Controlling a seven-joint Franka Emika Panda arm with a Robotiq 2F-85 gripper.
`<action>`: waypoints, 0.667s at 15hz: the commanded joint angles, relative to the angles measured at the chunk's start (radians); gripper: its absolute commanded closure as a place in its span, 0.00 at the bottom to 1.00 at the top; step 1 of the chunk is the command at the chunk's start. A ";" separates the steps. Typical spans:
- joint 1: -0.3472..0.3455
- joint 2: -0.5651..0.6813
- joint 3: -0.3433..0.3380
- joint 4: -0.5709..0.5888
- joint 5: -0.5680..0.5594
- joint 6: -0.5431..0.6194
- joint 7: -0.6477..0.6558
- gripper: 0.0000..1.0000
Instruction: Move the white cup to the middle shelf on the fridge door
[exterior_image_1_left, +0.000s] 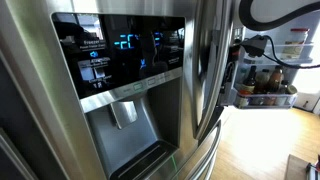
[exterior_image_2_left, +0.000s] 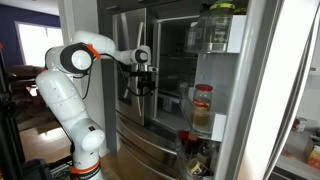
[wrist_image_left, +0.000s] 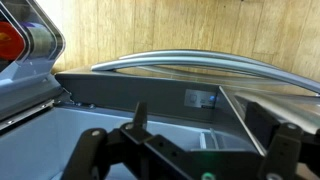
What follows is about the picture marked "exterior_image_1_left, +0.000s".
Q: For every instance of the black dispenser control panel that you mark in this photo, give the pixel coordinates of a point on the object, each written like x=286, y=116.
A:
x=107, y=51

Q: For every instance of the open right fridge door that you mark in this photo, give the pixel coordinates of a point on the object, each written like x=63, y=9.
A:
x=257, y=23

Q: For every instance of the door shelf bin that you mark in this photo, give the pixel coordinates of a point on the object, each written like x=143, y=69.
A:
x=246, y=100
x=271, y=53

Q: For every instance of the lower door shelf bin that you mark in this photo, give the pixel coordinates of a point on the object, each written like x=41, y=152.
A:
x=246, y=100

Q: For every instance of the water dispenser paddle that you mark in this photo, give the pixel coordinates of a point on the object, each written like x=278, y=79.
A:
x=124, y=113

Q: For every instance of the middle door shelf bin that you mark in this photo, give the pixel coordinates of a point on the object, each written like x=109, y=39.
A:
x=271, y=53

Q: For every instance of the red lid glass jar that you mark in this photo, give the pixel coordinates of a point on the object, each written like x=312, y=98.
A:
x=294, y=43

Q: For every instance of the dark soy sauce bottle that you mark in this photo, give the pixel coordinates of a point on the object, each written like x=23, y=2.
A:
x=249, y=82

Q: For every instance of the orange hot sauce bottle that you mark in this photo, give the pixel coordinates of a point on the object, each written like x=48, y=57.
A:
x=273, y=85

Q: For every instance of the stainless steel left fridge door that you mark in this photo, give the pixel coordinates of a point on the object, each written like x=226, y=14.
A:
x=48, y=132

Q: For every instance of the yellow lid jar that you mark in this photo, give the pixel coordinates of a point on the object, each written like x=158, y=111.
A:
x=291, y=91

